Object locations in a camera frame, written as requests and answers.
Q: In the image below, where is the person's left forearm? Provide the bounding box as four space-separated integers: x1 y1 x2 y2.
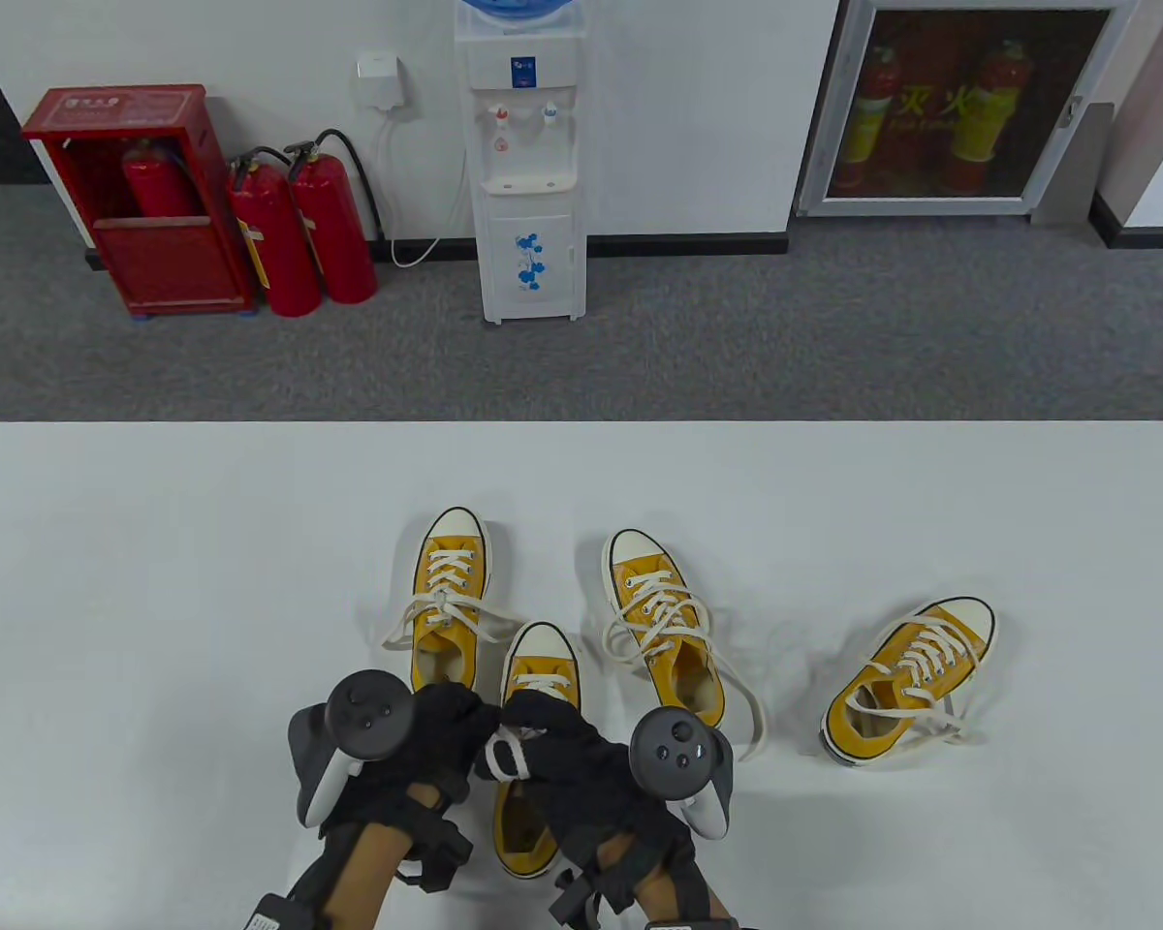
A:
286 785 420 930

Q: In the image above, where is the person's left hand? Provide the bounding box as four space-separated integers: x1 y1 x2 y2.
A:
320 683 502 842

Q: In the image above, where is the white power cable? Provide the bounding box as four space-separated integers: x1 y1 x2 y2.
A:
376 107 471 268

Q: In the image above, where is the person's right forearm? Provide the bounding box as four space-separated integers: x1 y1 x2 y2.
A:
625 833 739 930

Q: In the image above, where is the white wall box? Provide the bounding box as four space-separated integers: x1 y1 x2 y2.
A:
355 53 410 115

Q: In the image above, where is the red yellow fire extinguisher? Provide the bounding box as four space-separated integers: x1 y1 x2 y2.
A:
950 39 1028 190
838 44 902 190

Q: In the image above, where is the white shoe lace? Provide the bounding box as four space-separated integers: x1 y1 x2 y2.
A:
601 572 769 763
381 547 524 669
485 673 575 781
848 625 990 749

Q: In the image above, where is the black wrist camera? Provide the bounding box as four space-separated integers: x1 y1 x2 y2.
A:
397 819 474 893
549 867 610 926

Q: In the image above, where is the silver framed glass cabinet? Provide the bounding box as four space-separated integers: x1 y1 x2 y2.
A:
795 0 1140 219

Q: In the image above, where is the blue water bottle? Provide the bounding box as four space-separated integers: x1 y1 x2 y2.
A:
457 0 575 30

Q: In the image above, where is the white water dispenser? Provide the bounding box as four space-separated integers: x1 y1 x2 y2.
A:
454 10 589 326

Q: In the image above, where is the dark grey hand controller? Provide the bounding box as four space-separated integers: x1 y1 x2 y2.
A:
288 670 415 827
630 707 738 839

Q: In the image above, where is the red extinguisher cabinet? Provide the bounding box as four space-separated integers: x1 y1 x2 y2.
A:
21 84 258 319

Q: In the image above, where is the person's right hand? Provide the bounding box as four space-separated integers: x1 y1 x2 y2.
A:
475 690 701 875

